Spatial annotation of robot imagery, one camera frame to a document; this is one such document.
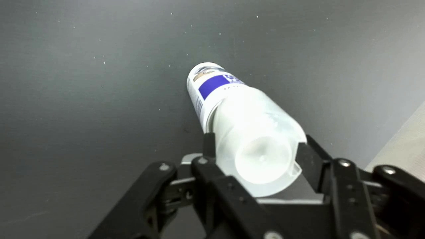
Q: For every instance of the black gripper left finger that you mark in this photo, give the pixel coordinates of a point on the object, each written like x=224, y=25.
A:
x=213, y=194

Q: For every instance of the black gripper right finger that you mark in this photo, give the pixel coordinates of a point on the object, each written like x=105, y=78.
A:
x=349, y=194

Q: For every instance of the white spray can blue label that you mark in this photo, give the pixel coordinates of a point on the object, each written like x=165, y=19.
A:
x=207, y=88

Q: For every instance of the translucent plastic spray cap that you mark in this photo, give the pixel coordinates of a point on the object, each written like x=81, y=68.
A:
x=260, y=146

